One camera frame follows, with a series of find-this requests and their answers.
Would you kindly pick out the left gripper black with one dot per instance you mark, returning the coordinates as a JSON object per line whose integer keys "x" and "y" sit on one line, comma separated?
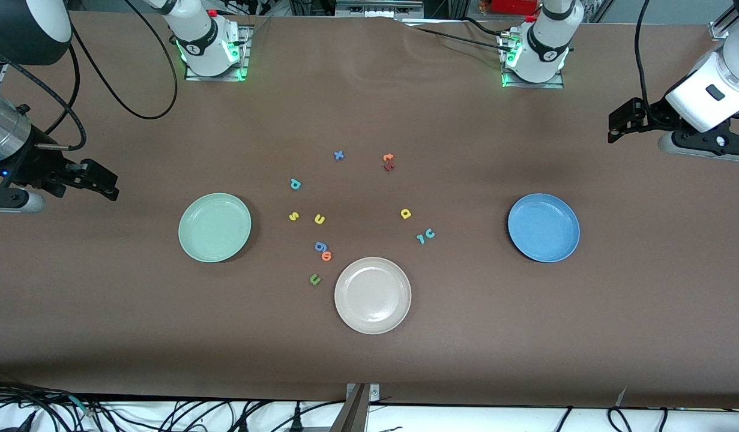
{"x": 653, "y": 113}

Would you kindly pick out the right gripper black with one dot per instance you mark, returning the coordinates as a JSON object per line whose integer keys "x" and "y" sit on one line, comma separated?
{"x": 34, "y": 165}

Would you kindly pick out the teal letter p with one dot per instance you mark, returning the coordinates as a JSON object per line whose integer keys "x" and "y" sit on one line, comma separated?
{"x": 297, "y": 186}

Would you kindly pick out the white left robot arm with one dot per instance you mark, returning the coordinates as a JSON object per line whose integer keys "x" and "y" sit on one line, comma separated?
{"x": 546, "y": 48}

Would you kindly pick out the green plate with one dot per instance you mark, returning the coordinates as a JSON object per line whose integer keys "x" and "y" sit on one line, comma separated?
{"x": 215, "y": 228}

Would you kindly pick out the blue plate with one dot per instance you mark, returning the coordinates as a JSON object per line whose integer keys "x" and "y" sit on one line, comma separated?
{"x": 543, "y": 228}

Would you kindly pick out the red box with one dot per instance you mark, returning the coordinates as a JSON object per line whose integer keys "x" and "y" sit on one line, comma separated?
{"x": 513, "y": 6}

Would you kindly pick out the blue letter g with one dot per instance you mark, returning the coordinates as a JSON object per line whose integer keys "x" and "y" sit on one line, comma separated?
{"x": 317, "y": 245}

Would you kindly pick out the white paper strip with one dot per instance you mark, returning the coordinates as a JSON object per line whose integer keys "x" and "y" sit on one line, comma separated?
{"x": 621, "y": 396}

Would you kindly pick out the grey equipment box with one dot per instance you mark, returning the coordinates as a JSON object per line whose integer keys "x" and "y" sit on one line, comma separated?
{"x": 378, "y": 7}

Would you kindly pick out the brown table cover sheet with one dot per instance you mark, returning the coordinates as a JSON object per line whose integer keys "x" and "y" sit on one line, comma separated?
{"x": 465, "y": 348}

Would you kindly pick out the beige plate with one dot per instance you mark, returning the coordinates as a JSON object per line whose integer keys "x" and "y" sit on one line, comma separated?
{"x": 373, "y": 295}

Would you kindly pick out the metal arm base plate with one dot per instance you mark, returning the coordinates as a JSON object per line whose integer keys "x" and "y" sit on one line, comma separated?
{"x": 247, "y": 60}
{"x": 525, "y": 85}

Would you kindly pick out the aluminium frame profile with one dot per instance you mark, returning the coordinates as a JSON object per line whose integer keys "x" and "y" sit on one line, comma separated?
{"x": 723, "y": 24}

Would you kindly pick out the grey aluminium post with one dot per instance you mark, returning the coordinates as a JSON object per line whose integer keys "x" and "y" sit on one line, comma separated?
{"x": 352, "y": 414}

